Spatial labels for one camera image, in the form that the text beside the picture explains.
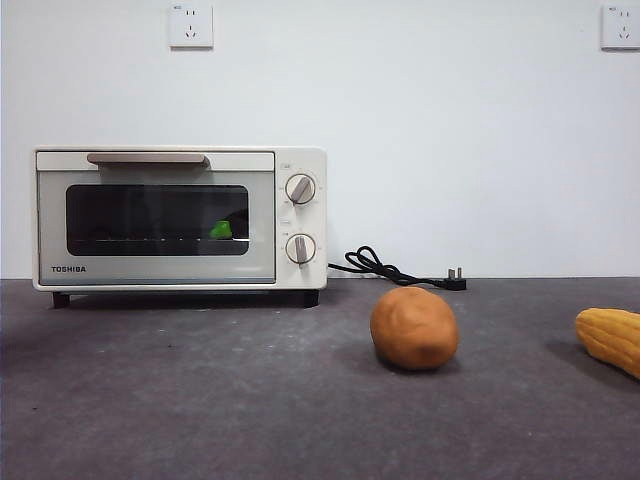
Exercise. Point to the white toaster oven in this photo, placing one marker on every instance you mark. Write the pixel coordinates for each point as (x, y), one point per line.
(320, 220)

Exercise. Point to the white wall socket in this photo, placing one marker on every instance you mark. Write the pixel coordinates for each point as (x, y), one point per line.
(621, 27)
(191, 26)

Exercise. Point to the brown potato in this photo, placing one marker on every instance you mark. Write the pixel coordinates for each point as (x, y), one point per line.
(415, 328)

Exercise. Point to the beige oven knob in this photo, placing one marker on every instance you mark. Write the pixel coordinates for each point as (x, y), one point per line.
(300, 249)
(300, 189)

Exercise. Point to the yellow corn cob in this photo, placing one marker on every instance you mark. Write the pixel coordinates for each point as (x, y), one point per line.
(612, 337)

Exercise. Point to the purple eggplant green stem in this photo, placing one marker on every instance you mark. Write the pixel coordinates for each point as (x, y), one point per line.
(221, 231)

